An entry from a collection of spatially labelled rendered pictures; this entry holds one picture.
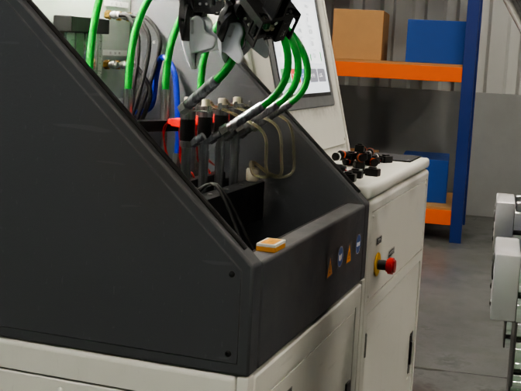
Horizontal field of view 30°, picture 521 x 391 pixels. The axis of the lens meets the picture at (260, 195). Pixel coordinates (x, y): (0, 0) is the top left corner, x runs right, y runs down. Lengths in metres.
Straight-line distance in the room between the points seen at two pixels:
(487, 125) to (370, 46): 1.54
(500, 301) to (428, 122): 6.78
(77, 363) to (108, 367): 0.05
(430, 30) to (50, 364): 5.63
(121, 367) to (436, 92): 6.77
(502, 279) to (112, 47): 1.04
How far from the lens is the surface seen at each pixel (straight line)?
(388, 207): 2.18
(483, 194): 8.12
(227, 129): 1.78
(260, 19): 1.41
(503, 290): 1.33
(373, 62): 6.82
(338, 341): 1.86
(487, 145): 8.08
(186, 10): 1.68
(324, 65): 2.58
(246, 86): 2.02
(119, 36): 2.08
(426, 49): 6.91
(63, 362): 1.50
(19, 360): 1.54
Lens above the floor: 1.24
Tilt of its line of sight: 8 degrees down
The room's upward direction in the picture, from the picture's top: 3 degrees clockwise
